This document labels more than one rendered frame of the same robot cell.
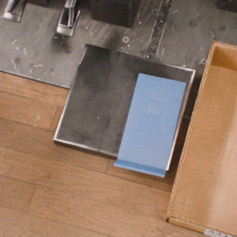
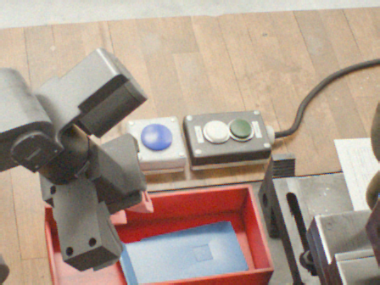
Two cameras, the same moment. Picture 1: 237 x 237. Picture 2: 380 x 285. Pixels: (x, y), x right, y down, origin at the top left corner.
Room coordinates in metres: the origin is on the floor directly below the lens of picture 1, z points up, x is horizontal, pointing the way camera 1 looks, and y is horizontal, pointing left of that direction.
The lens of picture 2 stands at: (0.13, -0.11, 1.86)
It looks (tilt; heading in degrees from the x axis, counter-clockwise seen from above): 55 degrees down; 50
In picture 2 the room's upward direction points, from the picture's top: 10 degrees clockwise
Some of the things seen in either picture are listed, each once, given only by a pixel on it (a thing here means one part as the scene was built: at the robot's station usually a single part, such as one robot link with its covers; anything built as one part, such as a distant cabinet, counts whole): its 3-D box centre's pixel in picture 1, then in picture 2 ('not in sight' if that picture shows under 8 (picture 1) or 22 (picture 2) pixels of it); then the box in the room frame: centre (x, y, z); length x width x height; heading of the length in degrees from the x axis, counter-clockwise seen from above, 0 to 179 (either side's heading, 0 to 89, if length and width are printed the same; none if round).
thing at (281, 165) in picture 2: not in sight; (282, 195); (0.66, 0.27, 0.95); 0.06 x 0.03 x 0.09; 69
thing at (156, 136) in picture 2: not in sight; (156, 139); (0.57, 0.43, 0.93); 0.04 x 0.04 x 0.02
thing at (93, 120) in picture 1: (125, 107); not in sight; (0.36, -0.01, 0.91); 0.17 x 0.16 x 0.02; 69
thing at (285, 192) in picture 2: not in sight; (296, 240); (0.64, 0.21, 0.95); 0.15 x 0.03 x 0.10; 69
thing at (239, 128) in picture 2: not in sight; (239, 131); (0.68, 0.39, 0.93); 0.03 x 0.03 x 0.02
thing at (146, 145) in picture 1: (151, 122); not in sight; (0.32, -0.05, 0.93); 0.15 x 0.07 x 0.03; 162
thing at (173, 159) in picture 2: not in sight; (153, 151); (0.57, 0.43, 0.90); 0.07 x 0.07 x 0.06; 69
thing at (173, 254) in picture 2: not in sight; (181, 254); (0.52, 0.27, 0.92); 0.15 x 0.07 x 0.03; 166
